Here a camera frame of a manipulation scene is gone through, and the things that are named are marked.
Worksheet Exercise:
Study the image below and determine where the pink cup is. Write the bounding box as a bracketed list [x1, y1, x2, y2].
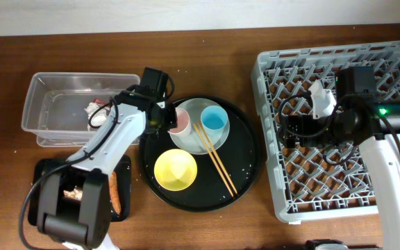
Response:
[168, 107, 191, 137]

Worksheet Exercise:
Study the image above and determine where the wooden chopstick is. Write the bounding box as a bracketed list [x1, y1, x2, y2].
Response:
[197, 122, 239, 195]
[193, 124, 235, 198]

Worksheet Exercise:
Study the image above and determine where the peanut shells and rice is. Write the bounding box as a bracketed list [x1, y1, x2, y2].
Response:
[63, 186, 83, 202]

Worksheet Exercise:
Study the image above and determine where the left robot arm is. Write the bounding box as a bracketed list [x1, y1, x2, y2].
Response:
[25, 67, 176, 249]

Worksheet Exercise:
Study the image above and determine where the blue cup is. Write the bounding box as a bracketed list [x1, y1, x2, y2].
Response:
[201, 106, 228, 133]

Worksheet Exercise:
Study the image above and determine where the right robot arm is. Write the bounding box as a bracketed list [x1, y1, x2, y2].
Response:
[277, 67, 400, 249]

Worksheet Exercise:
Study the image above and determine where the red snack wrapper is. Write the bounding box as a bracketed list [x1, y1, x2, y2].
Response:
[93, 98, 106, 106]

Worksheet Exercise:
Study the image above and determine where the round black serving tray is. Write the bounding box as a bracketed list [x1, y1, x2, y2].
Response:
[139, 95, 262, 212]

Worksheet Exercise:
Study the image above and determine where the black rectangular tray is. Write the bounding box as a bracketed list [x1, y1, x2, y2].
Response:
[33, 155, 131, 222]

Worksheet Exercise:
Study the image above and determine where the yellow bowl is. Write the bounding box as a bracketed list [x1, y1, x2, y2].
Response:
[153, 149, 197, 192]

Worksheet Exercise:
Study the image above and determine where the clear plastic bin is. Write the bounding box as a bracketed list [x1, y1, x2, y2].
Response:
[22, 72, 140, 147]

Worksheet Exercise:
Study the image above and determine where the orange carrot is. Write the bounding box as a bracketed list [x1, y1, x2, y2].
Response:
[109, 172, 122, 215]

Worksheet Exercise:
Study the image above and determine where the white tissue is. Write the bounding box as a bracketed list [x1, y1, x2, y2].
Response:
[85, 102, 110, 131]

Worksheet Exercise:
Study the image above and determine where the grey dishwasher rack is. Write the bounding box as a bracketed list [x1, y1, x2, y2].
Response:
[251, 41, 400, 224]

